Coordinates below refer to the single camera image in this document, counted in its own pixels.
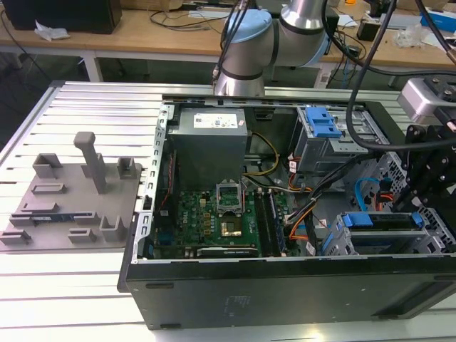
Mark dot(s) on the black RAM slot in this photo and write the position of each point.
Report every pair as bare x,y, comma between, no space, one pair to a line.
277,228
261,221

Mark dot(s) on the hard disk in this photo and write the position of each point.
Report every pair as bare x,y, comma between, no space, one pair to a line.
384,235

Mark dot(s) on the perforated metal disk bay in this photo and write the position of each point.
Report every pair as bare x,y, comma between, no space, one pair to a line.
436,228

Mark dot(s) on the clear plastic bag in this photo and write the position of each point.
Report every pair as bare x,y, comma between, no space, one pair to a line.
409,35

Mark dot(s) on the small black box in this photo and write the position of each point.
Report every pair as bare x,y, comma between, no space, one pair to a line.
367,30

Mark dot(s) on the grey drive cage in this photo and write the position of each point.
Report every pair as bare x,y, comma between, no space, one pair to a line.
317,153

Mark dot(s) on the CPU socket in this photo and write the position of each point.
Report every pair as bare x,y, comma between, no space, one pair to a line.
231,228

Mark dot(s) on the grey power supply unit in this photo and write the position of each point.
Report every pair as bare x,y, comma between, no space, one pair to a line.
206,153

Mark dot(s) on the large black box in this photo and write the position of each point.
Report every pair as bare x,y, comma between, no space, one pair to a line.
60,14

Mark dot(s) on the grey parts rack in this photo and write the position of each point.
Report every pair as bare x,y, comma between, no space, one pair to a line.
75,199

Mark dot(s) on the black PC case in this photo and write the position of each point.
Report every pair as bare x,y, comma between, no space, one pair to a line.
285,295

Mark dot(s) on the black graphics card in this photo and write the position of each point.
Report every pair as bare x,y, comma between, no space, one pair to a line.
228,252

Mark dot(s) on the wooden desk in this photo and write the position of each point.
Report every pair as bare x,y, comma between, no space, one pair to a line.
160,39

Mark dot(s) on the blue plastic drive latch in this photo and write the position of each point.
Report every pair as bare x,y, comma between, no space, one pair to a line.
322,123

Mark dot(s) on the green motherboard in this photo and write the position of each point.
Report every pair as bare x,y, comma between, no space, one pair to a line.
199,221

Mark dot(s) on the RAM stick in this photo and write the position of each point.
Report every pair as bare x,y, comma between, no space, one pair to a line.
53,217

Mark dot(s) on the crumpled white plastic bag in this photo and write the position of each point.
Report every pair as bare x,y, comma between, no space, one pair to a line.
50,31

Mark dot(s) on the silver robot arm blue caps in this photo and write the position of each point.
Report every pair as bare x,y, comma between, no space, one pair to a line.
303,35

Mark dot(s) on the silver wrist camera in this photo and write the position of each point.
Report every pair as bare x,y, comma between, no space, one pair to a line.
420,101

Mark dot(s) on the blue cardboard box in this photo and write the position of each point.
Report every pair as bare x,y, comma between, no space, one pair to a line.
440,19

